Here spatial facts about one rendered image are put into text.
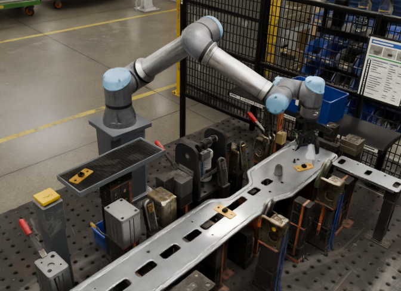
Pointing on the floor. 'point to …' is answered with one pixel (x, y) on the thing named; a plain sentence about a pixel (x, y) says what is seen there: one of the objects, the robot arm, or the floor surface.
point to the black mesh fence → (282, 55)
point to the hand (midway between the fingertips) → (305, 157)
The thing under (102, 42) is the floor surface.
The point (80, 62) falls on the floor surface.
